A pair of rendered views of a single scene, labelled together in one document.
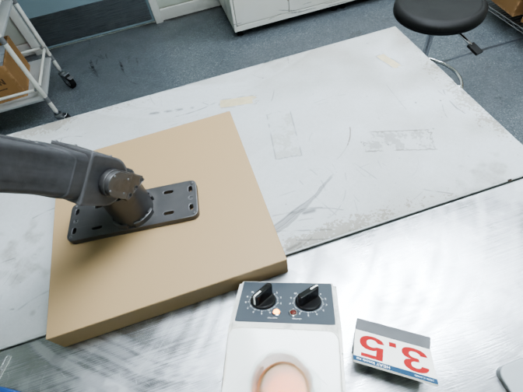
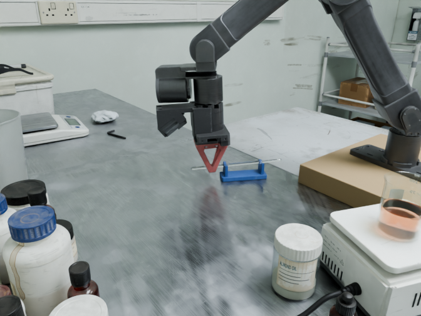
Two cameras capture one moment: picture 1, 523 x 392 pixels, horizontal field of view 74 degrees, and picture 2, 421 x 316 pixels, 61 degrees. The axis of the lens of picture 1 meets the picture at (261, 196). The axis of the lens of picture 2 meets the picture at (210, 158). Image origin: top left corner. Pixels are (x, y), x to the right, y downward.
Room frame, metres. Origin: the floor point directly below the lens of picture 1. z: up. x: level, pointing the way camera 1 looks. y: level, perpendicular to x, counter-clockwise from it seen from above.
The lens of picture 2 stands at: (-0.34, -0.20, 1.24)
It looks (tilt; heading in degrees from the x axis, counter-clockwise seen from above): 23 degrees down; 61
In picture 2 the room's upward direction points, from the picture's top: straight up
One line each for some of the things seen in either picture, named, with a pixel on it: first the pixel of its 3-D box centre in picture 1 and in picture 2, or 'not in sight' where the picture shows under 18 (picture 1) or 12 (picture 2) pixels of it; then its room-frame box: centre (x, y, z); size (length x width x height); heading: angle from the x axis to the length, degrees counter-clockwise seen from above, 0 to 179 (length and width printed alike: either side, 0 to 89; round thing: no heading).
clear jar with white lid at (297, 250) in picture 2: not in sight; (295, 261); (-0.06, 0.07, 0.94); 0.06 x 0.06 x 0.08
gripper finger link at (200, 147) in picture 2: not in sight; (210, 149); (0.00, 0.42, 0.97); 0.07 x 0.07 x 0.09; 69
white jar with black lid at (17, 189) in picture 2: not in sight; (27, 207); (-0.36, 0.41, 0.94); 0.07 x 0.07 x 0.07
